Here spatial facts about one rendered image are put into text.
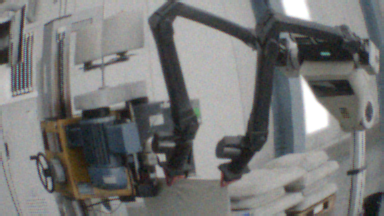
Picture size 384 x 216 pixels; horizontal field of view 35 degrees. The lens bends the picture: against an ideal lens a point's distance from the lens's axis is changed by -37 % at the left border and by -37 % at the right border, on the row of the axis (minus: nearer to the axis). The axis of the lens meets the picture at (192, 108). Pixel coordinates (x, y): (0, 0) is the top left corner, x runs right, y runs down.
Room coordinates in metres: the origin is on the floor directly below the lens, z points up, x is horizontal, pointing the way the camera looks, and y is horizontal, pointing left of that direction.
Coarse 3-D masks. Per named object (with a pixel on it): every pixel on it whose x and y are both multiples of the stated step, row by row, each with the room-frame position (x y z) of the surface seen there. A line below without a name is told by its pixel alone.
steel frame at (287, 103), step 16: (256, 0) 8.99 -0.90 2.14; (272, 0) 8.70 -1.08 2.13; (368, 0) 10.83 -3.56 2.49; (256, 16) 8.95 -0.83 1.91; (368, 16) 10.96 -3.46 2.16; (368, 32) 10.91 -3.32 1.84; (288, 80) 8.67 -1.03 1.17; (272, 96) 8.94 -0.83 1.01; (288, 96) 8.85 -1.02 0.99; (288, 112) 8.88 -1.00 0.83; (288, 128) 8.89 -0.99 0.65; (304, 128) 8.80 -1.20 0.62; (288, 144) 8.90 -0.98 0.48; (304, 144) 8.80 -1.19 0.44
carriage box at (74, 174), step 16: (112, 112) 2.95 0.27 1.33; (48, 128) 2.87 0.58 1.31; (64, 128) 2.79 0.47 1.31; (48, 144) 2.96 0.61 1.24; (64, 144) 2.77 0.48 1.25; (48, 160) 2.93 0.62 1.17; (64, 160) 2.78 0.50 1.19; (80, 160) 2.83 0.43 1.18; (80, 176) 2.81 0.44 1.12; (128, 176) 2.97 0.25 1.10; (64, 192) 2.85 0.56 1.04; (96, 192) 2.85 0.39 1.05; (112, 192) 2.90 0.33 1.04; (128, 192) 2.95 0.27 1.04
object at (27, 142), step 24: (24, 48) 5.60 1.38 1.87; (24, 72) 5.56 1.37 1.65; (24, 96) 5.52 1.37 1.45; (0, 120) 5.30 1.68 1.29; (24, 120) 5.53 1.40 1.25; (0, 144) 5.28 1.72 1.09; (24, 144) 5.50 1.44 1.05; (0, 168) 5.23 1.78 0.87; (24, 168) 5.46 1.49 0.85; (0, 192) 5.17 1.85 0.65; (24, 192) 5.40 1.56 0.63; (48, 192) 5.61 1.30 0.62
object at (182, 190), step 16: (160, 192) 3.06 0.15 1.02; (176, 192) 2.99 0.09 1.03; (192, 192) 2.92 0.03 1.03; (208, 192) 2.86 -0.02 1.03; (224, 192) 2.79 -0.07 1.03; (160, 208) 3.08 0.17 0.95; (176, 208) 3.00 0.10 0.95; (192, 208) 2.93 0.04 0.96; (208, 208) 2.87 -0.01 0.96; (224, 208) 2.80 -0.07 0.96
